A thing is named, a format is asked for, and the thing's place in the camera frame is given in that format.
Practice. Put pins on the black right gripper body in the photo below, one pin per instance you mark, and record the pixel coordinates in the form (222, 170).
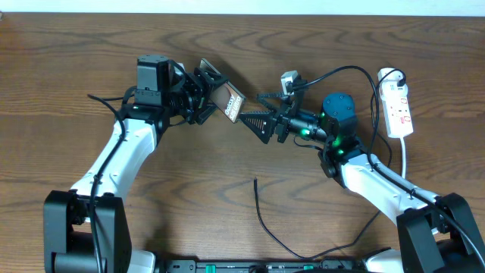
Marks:
(305, 125)

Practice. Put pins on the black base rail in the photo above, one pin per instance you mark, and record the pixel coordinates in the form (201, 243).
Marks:
(192, 266)

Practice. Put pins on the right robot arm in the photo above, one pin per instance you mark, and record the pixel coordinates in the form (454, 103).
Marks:
(436, 233)

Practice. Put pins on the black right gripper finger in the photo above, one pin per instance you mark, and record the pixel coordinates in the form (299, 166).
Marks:
(271, 98)
(261, 123)

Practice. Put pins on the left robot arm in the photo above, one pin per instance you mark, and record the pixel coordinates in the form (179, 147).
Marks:
(85, 229)

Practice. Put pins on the white power strip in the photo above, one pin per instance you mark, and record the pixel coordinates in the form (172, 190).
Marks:
(393, 93)

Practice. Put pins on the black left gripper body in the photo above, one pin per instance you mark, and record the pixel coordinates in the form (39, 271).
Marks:
(187, 98)

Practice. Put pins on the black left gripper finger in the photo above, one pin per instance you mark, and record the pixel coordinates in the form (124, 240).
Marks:
(205, 113)
(209, 80)

